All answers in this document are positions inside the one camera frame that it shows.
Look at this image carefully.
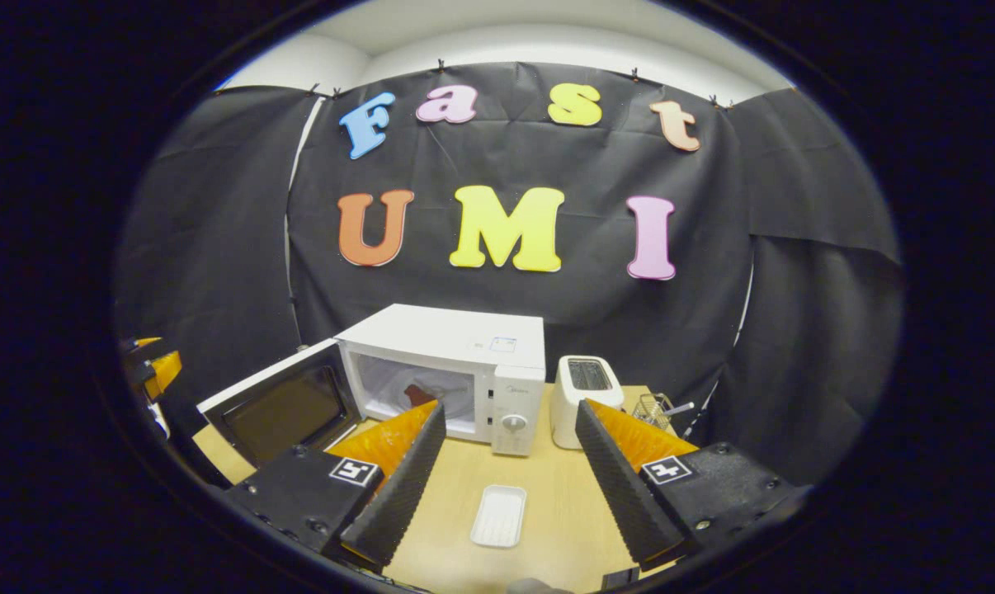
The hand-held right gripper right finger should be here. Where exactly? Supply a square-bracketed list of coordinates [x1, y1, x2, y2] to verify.
[573, 398, 812, 578]

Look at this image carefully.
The metal wire utensil rack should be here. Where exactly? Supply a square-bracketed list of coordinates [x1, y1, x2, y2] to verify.
[631, 392, 696, 435]

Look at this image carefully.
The small white tray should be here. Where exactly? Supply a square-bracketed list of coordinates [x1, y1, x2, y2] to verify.
[469, 484, 528, 549]

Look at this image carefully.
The white toaster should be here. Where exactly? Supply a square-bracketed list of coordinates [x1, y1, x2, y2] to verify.
[549, 356, 625, 450]

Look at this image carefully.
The white microwave oven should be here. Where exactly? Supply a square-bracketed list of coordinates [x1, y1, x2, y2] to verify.
[198, 304, 547, 469]

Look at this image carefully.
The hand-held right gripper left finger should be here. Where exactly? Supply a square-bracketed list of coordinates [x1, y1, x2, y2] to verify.
[215, 402, 448, 574]

